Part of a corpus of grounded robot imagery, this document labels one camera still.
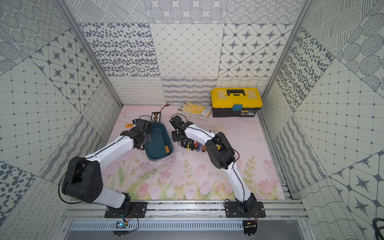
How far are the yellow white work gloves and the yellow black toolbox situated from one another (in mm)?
78

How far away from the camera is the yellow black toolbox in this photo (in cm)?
103

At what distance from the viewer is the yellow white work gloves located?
45.8 inches
